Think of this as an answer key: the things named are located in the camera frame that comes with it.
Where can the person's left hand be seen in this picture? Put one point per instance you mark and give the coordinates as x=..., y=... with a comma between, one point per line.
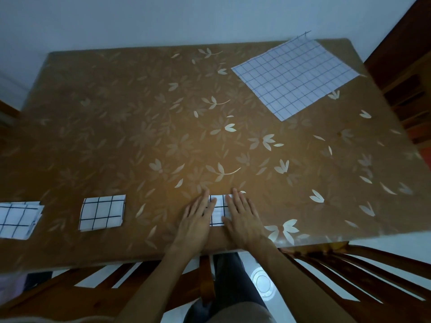
x=193, y=228

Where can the person's right hand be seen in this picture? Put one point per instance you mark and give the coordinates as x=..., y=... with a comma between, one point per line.
x=245, y=227

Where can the person's left middle finger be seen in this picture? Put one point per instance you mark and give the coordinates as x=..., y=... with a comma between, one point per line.
x=203, y=201

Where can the person's right middle finger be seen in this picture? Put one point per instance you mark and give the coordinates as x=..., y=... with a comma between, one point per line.
x=237, y=200

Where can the person's right thumb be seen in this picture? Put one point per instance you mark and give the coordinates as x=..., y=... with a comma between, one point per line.
x=226, y=223

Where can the person's left little finger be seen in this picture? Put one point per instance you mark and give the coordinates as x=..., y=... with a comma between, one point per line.
x=186, y=212

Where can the person's right little finger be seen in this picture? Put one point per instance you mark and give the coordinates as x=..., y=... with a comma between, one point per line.
x=254, y=210

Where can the white checked cloth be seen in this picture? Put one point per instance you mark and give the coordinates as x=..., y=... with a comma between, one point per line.
x=101, y=212
x=220, y=211
x=16, y=219

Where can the person's right forearm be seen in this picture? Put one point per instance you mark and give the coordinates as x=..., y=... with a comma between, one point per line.
x=296, y=285

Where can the person's left forearm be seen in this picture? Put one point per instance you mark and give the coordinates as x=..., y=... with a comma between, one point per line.
x=158, y=285

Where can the person's dark trousers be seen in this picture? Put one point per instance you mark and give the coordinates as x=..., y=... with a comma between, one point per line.
x=230, y=282

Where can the person's grey shirt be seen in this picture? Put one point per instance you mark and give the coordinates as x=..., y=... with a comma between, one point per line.
x=240, y=314

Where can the brown floral tablecloth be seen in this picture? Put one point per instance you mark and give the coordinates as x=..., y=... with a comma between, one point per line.
x=141, y=131

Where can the unfolded white grid cloth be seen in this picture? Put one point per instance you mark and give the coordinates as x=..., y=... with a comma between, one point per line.
x=294, y=75

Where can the wooden slatted chair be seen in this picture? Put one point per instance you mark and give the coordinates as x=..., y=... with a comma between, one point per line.
x=67, y=299
x=370, y=289

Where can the dark wooden cabinet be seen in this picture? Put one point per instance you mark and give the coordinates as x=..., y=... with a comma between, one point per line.
x=405, y=63

